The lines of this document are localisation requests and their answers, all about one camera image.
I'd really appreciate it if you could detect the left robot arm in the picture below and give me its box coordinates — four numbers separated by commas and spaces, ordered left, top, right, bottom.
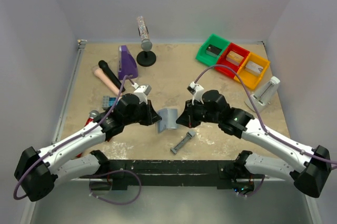
14, 94, 162, 202

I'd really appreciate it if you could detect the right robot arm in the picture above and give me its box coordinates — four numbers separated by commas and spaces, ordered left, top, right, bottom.
176, 90, 332, 198

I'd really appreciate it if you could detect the purple wedge holder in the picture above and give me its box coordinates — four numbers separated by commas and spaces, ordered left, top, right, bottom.
118, 45, 138, 80

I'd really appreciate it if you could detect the black card in green bin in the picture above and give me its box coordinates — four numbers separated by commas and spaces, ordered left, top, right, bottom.
205, 44, 222, 57

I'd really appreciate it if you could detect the tan card in red bin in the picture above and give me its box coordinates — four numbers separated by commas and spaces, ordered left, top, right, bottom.
226, 51, 244, 66

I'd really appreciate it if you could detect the white card in yellow bin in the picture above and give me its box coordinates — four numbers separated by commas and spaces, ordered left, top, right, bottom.
245, 61, 264, 76

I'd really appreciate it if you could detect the grey truss bar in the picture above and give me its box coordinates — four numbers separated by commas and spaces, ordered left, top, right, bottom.
170, 130, 196, 154

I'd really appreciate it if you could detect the blue toy brick block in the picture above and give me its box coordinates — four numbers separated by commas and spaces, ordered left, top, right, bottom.
102, 95, 116, 110

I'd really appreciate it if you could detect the red glitter microphone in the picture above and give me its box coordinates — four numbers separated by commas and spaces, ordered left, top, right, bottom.
76, 110, 99, 158

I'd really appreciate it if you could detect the black round stand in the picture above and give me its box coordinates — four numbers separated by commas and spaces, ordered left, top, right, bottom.
136, 51, 156, 67

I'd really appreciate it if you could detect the green storage bin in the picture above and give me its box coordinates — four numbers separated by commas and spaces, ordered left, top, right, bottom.
196, 34, 231, 66

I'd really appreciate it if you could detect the yellow storage bin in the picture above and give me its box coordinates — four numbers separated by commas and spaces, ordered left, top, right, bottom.
237, 52, 270, 90

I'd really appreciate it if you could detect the beige microphone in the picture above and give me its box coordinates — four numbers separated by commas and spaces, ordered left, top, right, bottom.
92, 66, 120, 95

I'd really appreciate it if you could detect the white grey stand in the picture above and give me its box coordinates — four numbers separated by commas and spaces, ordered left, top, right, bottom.
250, 76, 281, 112

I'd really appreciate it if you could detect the red storage bin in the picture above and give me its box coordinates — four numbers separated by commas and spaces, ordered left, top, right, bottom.
215, 43, 249, 79

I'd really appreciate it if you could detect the glitter microphone on stand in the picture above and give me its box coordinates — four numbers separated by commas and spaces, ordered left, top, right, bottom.
137, 16, 152, 52

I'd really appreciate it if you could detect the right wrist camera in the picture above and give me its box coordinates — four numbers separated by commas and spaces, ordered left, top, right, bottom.
187, 82, 204, 104

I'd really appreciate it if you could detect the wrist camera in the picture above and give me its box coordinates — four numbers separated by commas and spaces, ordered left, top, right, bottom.
133, 84, 152, 104
187, 82, 204, 104

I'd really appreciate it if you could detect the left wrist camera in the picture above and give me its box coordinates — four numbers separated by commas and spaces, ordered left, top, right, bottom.
133, 84, 152, 104

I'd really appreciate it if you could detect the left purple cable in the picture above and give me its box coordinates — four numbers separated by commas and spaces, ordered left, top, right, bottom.
13, 74, 139, 200

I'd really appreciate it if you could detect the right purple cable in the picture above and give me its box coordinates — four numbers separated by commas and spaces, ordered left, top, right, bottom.
193, 64, 337, 169

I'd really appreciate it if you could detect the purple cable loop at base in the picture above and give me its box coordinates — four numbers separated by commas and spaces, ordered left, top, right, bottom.
88, 170, 144, 204

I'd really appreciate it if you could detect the black base frame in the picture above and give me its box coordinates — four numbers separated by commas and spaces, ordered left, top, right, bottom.
91, 160, 262, 190

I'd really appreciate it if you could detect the aluminium frame rail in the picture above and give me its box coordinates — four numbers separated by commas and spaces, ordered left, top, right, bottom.
52, 40, 87, 144

